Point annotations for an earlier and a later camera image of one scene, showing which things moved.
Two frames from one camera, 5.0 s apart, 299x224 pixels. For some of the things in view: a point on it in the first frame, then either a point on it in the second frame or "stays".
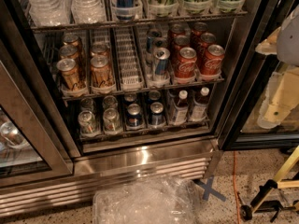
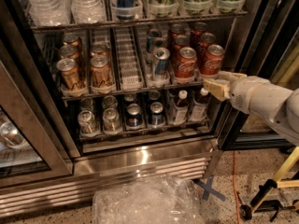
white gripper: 290,42 -> 244,92
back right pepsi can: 154,96 stays
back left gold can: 71,39 stays
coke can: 212,61 stays
